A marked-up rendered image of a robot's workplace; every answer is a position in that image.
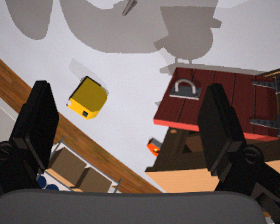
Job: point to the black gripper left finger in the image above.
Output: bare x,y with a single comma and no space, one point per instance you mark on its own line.
28,150

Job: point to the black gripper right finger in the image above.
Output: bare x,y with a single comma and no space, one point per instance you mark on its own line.
240,167

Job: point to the brown wooden cabinet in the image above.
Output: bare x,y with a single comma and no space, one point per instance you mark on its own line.
255,100

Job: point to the grey rod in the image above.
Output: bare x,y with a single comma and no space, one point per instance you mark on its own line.
129,6

